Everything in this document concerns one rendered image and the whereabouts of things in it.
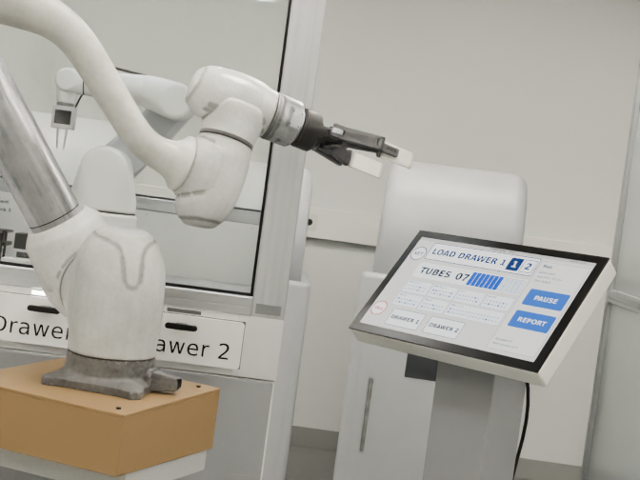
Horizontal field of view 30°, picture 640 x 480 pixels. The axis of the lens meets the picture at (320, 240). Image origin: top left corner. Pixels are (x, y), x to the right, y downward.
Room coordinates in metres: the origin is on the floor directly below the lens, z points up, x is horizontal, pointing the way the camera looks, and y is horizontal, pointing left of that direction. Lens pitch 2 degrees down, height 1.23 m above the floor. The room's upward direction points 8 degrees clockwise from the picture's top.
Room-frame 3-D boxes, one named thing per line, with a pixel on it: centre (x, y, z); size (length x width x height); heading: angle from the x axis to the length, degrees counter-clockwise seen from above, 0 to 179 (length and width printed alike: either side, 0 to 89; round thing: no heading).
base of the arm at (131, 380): (2.08, 0.32, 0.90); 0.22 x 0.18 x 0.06; 78
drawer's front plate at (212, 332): (2.78, 0.29, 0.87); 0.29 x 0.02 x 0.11; 93
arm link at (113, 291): (2.09, 0.34, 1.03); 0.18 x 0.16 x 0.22; 26
